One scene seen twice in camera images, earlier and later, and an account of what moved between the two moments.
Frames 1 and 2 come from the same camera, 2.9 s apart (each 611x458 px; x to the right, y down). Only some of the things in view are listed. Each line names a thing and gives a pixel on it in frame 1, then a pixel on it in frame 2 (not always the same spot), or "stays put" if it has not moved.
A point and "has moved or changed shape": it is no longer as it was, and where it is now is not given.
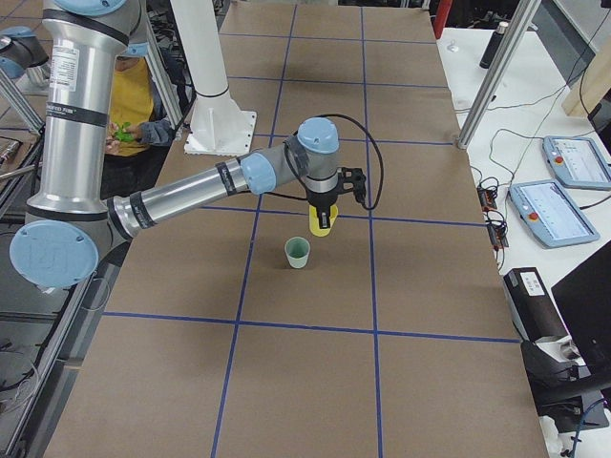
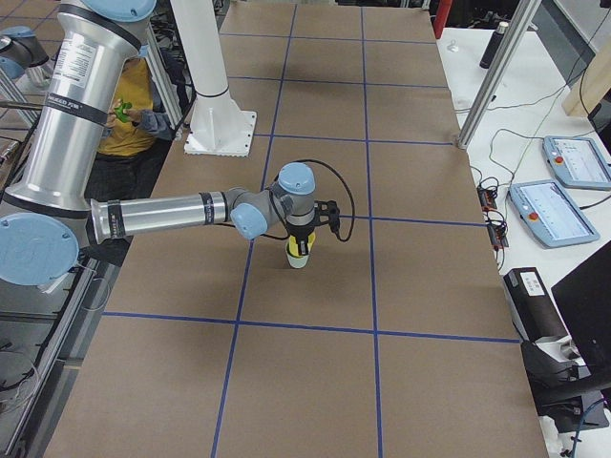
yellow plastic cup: [313, 220] has moved or changed shape
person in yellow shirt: [136, 144] stays put
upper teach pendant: [578, 162] stays put
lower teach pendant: [550, 215] stays put
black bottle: [493, 45] stays put
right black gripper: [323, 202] -> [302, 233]
